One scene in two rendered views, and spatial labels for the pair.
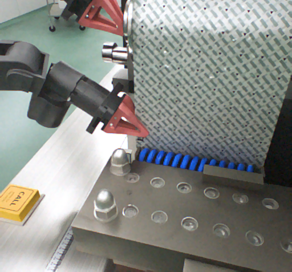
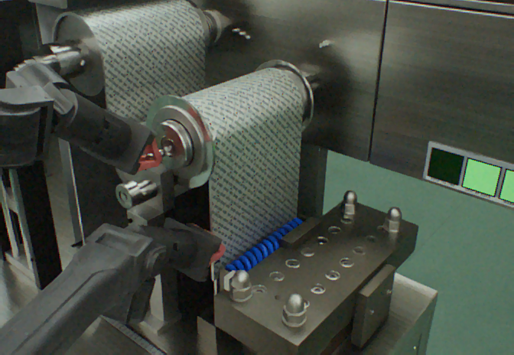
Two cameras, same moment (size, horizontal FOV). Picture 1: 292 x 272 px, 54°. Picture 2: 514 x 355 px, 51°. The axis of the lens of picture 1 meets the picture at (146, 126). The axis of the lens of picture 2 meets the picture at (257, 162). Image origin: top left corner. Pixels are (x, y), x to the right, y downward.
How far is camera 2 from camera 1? 67 cm
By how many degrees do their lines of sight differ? 56
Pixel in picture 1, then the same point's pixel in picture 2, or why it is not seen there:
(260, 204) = (332, 234)
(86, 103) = (187, 252)
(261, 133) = (293, 187)
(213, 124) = (266, 200)
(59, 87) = not seen: hidden behind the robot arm
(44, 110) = (143, 297)
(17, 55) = (136, 237)
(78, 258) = not seen: outside the picture
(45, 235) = not seen: outside the picture
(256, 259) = (375, 257)
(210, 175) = (296, 240)
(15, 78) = (157, 262)
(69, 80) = (164, 238)
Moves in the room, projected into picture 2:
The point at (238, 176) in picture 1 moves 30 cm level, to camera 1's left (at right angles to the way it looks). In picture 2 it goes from (307, 227) to (231, 337)
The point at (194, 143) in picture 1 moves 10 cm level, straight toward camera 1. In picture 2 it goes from (256, 229) to (304, 250)
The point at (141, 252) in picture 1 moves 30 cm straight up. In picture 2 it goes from (336, 317) to (355, 139)
